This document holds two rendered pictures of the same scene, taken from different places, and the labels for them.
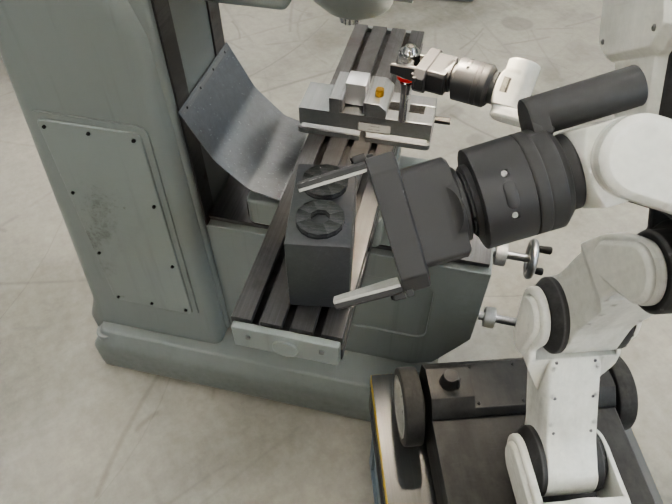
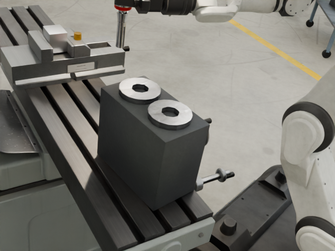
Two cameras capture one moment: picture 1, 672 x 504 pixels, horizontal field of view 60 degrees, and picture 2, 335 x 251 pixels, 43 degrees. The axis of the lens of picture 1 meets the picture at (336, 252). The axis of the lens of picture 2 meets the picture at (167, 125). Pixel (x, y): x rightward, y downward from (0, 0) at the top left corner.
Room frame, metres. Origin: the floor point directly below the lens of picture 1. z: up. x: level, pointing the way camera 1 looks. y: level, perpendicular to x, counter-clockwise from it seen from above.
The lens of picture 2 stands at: (0.29, 0.57, 1.60)
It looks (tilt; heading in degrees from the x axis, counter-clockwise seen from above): 35 degrees down; 310
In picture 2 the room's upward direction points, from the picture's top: 10 degrees clockwise
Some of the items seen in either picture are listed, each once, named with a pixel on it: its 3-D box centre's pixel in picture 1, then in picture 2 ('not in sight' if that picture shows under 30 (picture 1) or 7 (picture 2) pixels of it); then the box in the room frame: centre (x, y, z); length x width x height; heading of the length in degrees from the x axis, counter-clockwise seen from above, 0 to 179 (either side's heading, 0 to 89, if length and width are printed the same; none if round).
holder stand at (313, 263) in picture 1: (323, 233); (149, 137); (0.79, 0.02, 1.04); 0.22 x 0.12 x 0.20; 176
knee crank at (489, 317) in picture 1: (517, 322); (212, 178); (0.93, -0.51, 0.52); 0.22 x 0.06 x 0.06; 77
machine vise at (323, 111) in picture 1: (368, 106); (65, 53); (1.28, -0.08, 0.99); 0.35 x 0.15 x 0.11; 77
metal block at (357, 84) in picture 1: (357, 88); (55, 39); (1.29, -0.06, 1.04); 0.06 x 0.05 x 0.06; 167
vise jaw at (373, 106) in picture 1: (379, 96); (73, 42); (1.28, -0.11, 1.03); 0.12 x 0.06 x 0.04; 167
